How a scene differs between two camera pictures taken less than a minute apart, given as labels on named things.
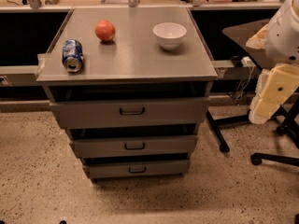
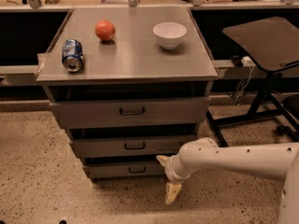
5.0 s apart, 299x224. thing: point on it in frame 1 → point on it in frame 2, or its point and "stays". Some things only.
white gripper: (282, 39) → (172, 170)
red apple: (105, 30) stays
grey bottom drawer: (135, 168) stays
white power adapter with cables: (247, 63) stays
